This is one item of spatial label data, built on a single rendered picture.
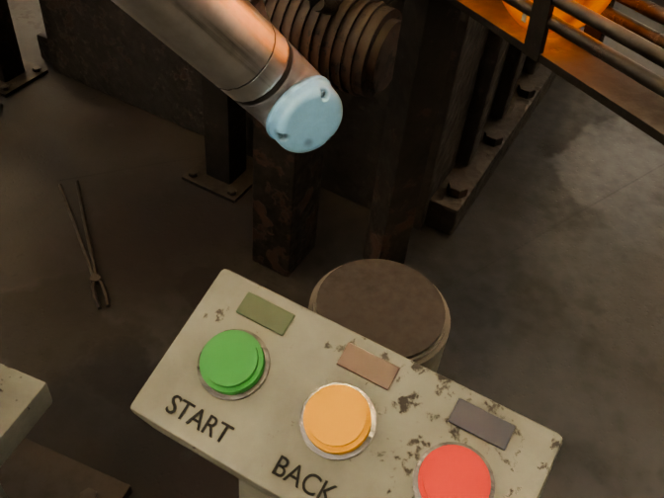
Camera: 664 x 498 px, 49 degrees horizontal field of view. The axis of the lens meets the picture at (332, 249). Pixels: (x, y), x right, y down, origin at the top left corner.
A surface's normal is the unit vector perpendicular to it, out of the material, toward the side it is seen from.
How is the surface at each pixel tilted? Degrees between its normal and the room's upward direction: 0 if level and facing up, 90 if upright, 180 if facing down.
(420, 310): 0
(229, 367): 20
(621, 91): 6
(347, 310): 0
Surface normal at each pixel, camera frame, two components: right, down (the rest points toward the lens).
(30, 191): 0.07, -0.70
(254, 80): 0.31, 0.78
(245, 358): -0.09, -0.45
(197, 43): 0.11, 0.88
